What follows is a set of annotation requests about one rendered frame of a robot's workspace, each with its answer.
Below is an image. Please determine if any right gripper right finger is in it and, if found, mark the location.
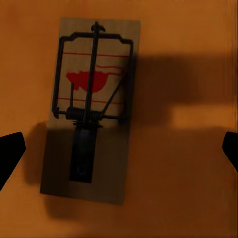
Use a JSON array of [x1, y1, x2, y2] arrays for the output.
[[222, 131, 238, 172]]

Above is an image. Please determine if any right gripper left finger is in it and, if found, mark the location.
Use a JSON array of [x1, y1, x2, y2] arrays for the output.
[[0, 132, 26, 191]]

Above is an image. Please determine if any mousetrap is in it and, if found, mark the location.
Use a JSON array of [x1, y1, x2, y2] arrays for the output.
[[40, 17, 141, 206]]

